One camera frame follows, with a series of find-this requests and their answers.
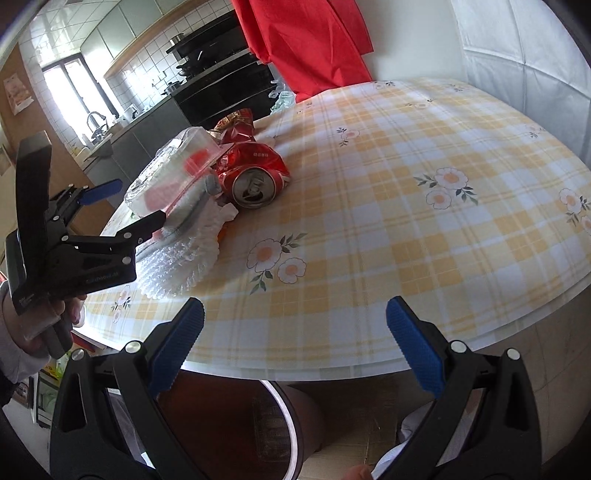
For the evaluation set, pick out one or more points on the black built-in oven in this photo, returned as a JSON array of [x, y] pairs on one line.
[[221, 92]]

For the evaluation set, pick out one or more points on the steel pot on hood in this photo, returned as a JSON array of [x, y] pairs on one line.
[[175, 40]]

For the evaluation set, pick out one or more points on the black range hood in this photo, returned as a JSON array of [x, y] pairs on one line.
[[212, 39]]

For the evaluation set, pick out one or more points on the crumpled red snack wrapper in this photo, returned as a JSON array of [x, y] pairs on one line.
[[233, 127]]

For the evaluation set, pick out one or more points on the steel cooking pot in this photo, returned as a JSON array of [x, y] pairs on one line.
[[173, 86]]

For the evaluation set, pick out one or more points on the grey kitchen base cabinet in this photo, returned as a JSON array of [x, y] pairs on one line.
[[138, 143]]

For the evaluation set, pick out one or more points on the pale upper kitchen cabinets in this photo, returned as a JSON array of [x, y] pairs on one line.
[[115, 30]]

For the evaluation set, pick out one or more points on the crushed red drink can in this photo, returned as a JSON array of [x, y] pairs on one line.
[[258, 184]]

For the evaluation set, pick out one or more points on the white foam fruit net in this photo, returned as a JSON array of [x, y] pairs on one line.
[[180, 263]]

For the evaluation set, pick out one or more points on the white creased wall sheet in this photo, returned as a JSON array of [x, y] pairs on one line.
[[521, 55]]

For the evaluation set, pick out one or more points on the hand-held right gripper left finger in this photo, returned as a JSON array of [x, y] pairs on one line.
[[180, 346]]

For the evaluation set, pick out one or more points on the wall poster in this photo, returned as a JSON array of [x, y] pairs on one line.
[[17, 94]]

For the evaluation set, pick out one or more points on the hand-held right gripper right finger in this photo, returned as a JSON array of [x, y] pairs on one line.
[[415, 350]]

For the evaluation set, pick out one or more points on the kitchen window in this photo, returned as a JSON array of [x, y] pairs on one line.
[[78, 97]]

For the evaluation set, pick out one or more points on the person's left forearm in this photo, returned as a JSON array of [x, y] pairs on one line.
[[11, 364]]

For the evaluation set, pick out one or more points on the brown bin with white rim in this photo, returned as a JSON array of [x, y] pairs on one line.
[[221, 429]]

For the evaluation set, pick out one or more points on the person's left hand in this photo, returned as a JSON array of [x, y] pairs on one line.
[[27, 330]]

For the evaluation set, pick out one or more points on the translucent plastic bag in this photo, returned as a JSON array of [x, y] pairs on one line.
[[281, 99]]

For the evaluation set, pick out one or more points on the yellow plaid floral tablecloth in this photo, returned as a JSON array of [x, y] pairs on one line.
[[392, 207]]

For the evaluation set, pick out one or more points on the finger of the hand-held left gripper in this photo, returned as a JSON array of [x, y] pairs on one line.
[[143, 226], [104, 190]]

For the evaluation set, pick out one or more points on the red hanging apron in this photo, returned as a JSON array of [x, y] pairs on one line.
[[300, 41]]

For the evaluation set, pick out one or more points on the clear plastic container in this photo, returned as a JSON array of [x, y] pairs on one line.
[[184, 157]]

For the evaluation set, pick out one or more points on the curved kitchen faucet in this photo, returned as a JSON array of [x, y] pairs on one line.
[[94, 121]]

